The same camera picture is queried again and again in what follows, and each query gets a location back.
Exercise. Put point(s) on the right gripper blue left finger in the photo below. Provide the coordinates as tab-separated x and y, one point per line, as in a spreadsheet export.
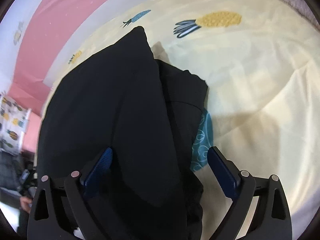
95	170

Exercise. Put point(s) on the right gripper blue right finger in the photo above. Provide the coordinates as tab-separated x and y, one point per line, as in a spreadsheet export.
226	173

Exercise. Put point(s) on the black long coat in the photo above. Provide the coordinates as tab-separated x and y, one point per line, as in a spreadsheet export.
148	113

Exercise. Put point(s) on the person left hand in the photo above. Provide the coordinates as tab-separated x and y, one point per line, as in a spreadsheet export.
26	204

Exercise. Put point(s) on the pineapple print white curtain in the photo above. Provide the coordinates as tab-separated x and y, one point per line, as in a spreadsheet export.
14	122

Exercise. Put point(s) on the yellow pineapple print bed quilt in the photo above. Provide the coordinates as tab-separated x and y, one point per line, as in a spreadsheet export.
260	60

